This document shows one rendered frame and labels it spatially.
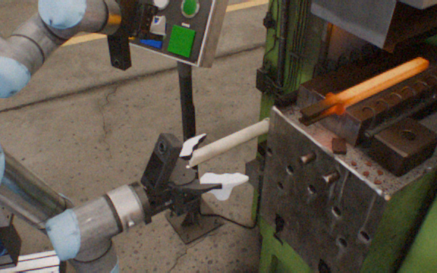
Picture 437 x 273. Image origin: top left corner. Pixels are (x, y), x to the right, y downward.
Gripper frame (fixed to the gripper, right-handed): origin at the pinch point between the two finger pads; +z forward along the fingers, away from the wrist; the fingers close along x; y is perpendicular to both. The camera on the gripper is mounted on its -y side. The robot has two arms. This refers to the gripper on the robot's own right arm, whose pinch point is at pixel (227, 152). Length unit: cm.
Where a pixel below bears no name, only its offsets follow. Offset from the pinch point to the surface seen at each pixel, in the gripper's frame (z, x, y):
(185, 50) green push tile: 14.4, -41.3, 0.8
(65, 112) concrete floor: -1, -173, 100
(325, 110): 25.4, 1.5, -0.6
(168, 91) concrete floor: 63, -158, 100
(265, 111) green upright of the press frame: 45, -40, 34
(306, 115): 20.3, 0.8, -0.9
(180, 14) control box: 17, -48, -7
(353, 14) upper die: 30.7, -0.7, -20.8
